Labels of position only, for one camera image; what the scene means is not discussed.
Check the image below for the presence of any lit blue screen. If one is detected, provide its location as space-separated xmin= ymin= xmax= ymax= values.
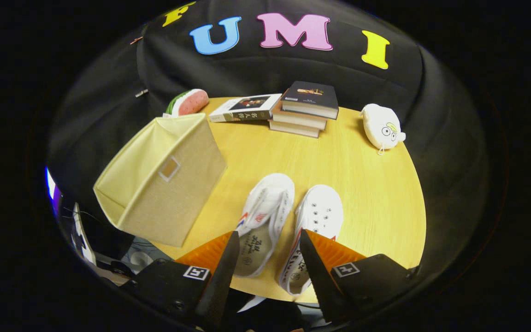
xmin=45 ymin=167 xmax=63 ymax=219

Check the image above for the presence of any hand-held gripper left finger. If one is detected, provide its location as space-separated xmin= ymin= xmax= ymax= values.
xmin=122 ymin=231 xmax=241 ymax=330

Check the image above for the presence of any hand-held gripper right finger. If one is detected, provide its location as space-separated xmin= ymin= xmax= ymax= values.
xmin=299 ymin=229 xmax=421 ymax=324

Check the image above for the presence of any white cover book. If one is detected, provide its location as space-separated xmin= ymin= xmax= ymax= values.
xmin=208 ymin=94 xmax=283 ymax=123

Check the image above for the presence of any brown cover book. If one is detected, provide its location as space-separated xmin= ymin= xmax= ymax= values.
xmin=271 ymin=102 xmax=328 ymax=130
xmin=269 ymin=119 xmax=320 ymax=138

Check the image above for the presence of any black cover book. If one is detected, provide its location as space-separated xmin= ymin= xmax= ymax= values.
xmin=281 ymin=81 xmax=340 ymax=119

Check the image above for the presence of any watermelon slice plush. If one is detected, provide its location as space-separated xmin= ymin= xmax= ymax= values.
xmin=165 ymin=89 xmax=210 ymax=117

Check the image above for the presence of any white canvas shoe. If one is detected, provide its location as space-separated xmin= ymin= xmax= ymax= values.
xmin=278 ymin=184 xmax=344 ymax=296
xmin=233 ymin=173 xmax=295 ymax=278

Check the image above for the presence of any white cartoon face plush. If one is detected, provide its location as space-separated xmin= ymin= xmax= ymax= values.
xmin=360 ymin=103 xmax=407 ymax=155

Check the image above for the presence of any beige fabric storage box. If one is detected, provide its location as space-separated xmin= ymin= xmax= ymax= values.
xmin=93 ymin=113 xmax=227 ymax=248

